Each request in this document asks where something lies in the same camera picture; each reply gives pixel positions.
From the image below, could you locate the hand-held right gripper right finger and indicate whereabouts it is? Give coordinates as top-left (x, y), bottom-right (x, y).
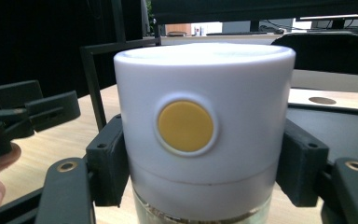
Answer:
top-left (275, 118), bottom-right (358, 224)

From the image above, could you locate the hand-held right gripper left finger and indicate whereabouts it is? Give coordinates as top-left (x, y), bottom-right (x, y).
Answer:
top-left (34, 113), bottom-right (131, 224)

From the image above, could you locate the glass jar with white lid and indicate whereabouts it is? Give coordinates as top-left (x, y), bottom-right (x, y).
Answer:
top-left (113, 42), bottom-right (297, 224)

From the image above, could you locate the black table grommet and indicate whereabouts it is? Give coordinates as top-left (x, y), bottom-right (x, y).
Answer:
top-left (308, 96), bottom-right (337, 105)

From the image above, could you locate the black chair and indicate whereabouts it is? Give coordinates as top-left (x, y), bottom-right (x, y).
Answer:
top-left (271, 31), bottom-right (358, 94)

